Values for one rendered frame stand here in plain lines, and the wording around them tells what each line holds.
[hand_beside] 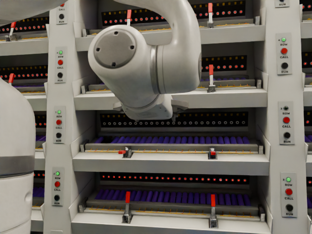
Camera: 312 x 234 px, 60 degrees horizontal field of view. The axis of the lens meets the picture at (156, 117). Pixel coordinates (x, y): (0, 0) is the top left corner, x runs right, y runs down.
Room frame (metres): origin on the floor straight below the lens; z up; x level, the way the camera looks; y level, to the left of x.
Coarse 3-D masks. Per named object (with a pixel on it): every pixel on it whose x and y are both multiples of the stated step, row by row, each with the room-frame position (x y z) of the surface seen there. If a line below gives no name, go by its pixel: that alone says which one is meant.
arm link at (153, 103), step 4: (160, 96) 0.49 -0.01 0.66; (156, 100) 0.49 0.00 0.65; (148, 104) 0.47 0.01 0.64; (152, 104) 0.48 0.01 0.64; (128, 108) 0.50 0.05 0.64; (132, 108) 0.48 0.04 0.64; (136, 108) 0.48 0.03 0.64; (140, 108) 0.48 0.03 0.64; (144, 108) 0.48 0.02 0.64; (148, 108) 0.49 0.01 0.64
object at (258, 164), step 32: (128, 128) 1.02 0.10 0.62; (160, 128) 1.00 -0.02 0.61; (192, 128) 0.98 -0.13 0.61; (224, 128) 0.96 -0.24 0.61; (96, 160) 0.87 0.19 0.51; (128, 160) 0.85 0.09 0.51; (160, 160) 0.83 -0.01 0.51; (192, 160) 0.82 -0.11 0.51; (224, 160) 0.80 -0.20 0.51; (256, 160) 0.79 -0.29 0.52
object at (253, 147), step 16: (96, 144) 0.92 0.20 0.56; (112, 144) 0.91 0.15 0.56; (128, 144) 0.90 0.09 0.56; (144, 144) 0.89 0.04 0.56; (160, 144) 0.88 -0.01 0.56; (176, 144) 0.88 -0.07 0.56; (192, 144) 0.87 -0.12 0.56; (208, 144) 0.86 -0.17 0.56; (224, 144) 0.85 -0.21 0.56; (240, 144) 0.84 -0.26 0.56; (256, 144) 0.84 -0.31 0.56
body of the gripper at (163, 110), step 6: (162, 96) 0.51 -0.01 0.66; (168, 96) 0.54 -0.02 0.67; (120, 102) 0.53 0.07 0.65; (162, 102) 0.51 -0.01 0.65; (168, 102) 0.53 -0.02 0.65; (126, 108) 0.54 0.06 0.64; (156, 108) 0.53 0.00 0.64; (162, 108) 0.53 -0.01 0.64; (168, 108) 0.54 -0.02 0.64; (126, 114) 0.58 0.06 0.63; (132, 114) 0.57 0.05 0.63; (138, 114) 0.57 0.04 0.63; (144, 114) 0.57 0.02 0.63; (150, 114) 0.56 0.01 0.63; (156, 114) 0.56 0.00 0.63; (162, 114) 0.56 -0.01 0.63; (168, 114) 0.56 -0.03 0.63
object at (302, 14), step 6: (300, 0) 0.91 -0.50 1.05; (306, 0) 0.90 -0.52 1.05; (300, 6) 0.75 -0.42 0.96; (306, 6) 0.91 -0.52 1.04; (300, 12) 0.75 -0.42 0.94; (306, 12) 0.91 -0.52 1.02; (300, 18) 0.76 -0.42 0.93; (306, 18) 0.82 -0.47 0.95; (300, 24) 0.76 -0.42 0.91; (306, 24) 0.76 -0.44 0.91; (300, 30) 0.77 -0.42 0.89; (306, 30) 0.77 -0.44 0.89; (300, 36) 0.77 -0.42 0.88; (306, 36) 0.77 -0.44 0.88
